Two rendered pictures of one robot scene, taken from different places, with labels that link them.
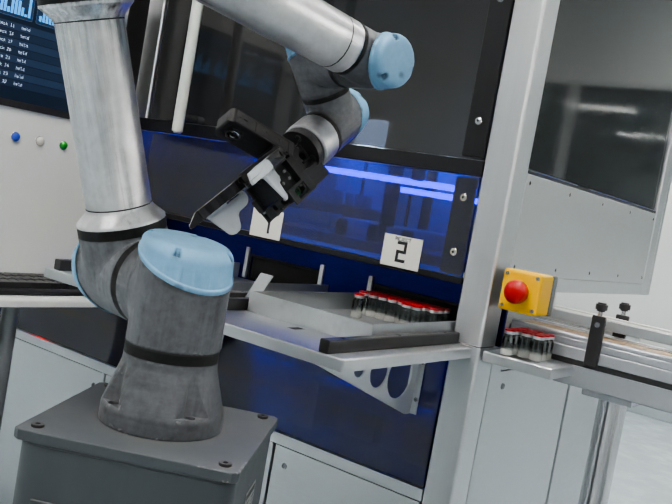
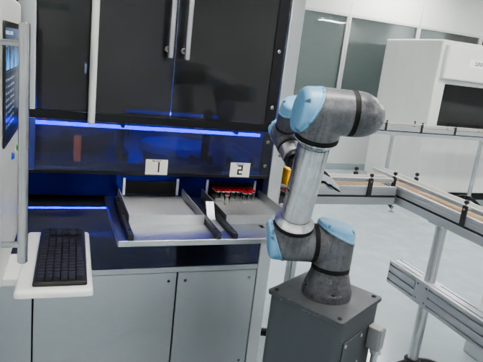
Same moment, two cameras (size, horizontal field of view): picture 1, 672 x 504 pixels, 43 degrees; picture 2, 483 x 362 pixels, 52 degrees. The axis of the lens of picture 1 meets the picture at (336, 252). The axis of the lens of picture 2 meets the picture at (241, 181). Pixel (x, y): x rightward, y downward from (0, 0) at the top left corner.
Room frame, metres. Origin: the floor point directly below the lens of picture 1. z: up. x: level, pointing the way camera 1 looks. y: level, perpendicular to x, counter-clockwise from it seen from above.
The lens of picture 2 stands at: (0.51, 1.52, 1.45)
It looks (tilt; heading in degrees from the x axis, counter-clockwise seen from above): 14 degrees down; 303
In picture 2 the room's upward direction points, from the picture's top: 7 degrees clockwise
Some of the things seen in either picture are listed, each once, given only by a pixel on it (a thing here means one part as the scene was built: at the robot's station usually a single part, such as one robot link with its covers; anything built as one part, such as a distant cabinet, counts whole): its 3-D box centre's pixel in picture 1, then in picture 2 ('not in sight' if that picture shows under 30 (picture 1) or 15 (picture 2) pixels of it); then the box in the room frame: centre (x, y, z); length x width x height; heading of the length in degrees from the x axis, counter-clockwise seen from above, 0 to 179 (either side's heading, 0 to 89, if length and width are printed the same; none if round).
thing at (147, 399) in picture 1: (166, 382); (328, 278); (1.03, 0.18, 0.84); 0.15 x 0.15 x 0.10
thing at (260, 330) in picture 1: (266, 310); (206, 217); (1.56, 0.11, 0.87); 0.70 x 0.48 x 0.02; 55
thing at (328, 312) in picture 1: (363, 315); (244, 205); (1.52, -0.07, 0.90); 0.34 x 0.26 x 0.04; 145
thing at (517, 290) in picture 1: (517, 291); not in sight; (1.44, -0.32, 1.00); 0.04 x 0.04 x 0.04; 55
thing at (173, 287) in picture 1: (179, 288); (332, 242); (1.03, 0.18, 0.96); 0.13 x 0.12 x 0.14; 41
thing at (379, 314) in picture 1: (396, 311); (235, 195); (1.61, -0.13, 0.91); 0.18 x 0.02 x 0.05; 55
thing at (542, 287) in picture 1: (527, 292); (291, 175); (1.47, -0.34, 1.00); 0.08 x 0.07 x 0.07; 145
